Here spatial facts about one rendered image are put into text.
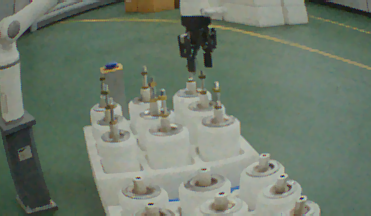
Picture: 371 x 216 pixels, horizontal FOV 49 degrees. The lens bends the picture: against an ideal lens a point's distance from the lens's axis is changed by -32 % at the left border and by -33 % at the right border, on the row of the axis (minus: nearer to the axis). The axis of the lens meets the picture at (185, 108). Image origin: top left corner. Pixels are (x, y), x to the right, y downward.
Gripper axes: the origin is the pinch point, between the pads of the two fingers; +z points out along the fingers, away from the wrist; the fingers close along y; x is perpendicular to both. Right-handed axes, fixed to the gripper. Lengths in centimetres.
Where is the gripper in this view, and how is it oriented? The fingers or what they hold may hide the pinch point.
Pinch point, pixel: (201, 65)
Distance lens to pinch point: 140.6
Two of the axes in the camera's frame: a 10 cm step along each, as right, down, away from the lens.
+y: -5.6, 3.0, -7.8
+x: 8.3, 1.1, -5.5
